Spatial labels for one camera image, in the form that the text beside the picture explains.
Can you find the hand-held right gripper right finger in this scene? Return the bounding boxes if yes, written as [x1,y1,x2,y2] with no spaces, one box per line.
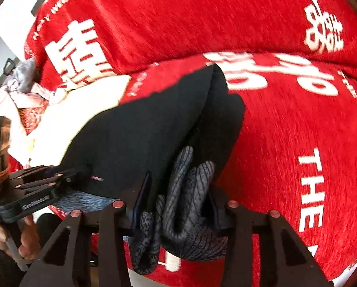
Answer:
[207,192,335,287]

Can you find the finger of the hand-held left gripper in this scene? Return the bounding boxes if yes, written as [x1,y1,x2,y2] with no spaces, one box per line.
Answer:
[0,182,79,224]
[8,165,104,188]

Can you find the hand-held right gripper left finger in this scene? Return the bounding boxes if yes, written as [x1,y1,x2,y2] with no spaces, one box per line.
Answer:
[19,171,154,287]

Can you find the black pants with grey lining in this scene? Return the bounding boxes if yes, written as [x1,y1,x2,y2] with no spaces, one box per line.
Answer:
[51,64,246,276]

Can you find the person's left hand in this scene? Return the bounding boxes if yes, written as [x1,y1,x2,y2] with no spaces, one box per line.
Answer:
[0,215,40,261]

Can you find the red patterned cloth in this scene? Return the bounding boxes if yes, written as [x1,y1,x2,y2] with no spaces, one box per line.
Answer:
[18,103,50,135]

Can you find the white and pink cloth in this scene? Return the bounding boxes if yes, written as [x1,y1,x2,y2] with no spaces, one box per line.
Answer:
[0,82,65,117]

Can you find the cream cloth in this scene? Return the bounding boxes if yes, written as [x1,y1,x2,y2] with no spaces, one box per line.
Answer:
[23,74,132,169]

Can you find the grey cloth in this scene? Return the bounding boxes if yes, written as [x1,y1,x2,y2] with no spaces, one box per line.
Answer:
[12,58,41,94]

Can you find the red printed blanket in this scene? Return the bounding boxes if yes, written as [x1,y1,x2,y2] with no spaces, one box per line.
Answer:
[23,0,357,287]

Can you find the black buckle strap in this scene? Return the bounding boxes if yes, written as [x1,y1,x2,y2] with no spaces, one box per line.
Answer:
[3,59,17,77]

